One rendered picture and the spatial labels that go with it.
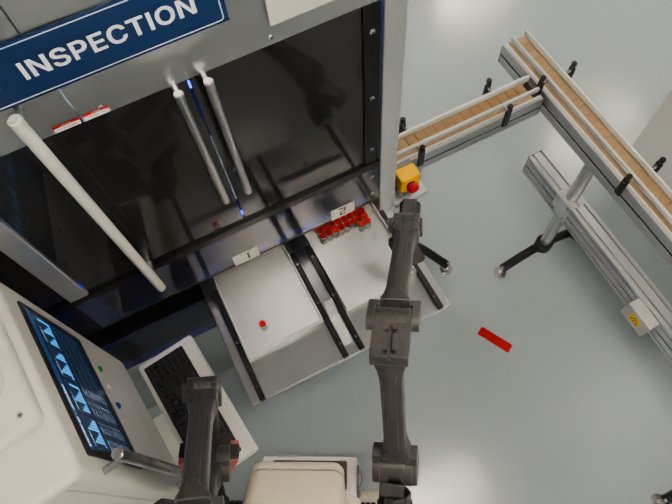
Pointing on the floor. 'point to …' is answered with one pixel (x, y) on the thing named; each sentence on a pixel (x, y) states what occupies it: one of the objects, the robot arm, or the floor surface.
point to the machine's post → (390, 96)
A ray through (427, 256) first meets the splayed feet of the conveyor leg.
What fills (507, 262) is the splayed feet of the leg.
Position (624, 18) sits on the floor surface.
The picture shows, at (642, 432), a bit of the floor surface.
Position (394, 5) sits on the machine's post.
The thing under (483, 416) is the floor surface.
